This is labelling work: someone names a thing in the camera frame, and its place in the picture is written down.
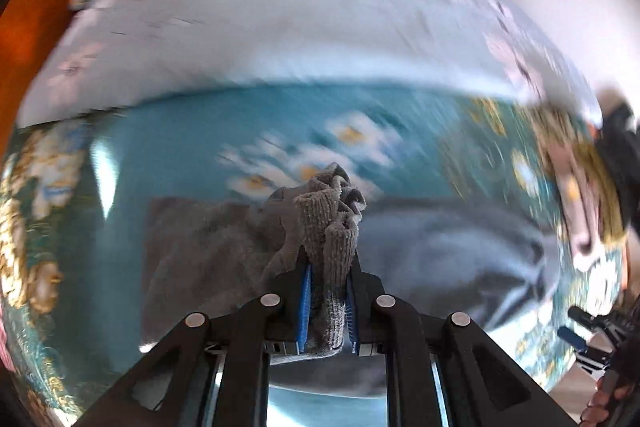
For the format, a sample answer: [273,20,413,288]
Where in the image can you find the grey sweatshirt garment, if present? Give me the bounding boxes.
[141,165,561,398]

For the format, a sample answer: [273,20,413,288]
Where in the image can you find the right hand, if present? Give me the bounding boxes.
[579,378,612,427]

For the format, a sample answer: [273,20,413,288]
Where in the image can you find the pink folded garment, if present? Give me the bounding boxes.
[547,142,602,261]

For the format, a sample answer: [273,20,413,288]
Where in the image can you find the black folded garment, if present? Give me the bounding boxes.
[596,102,640,234]

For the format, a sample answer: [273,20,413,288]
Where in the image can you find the teal floral bed sheet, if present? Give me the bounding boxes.
[0,81,626,427]

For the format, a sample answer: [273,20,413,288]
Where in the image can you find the light blue floral quilt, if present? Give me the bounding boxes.
[16,0,602,127]

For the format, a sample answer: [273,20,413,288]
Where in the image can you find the orange wooden headboard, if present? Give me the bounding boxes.
[1,0,72,150]

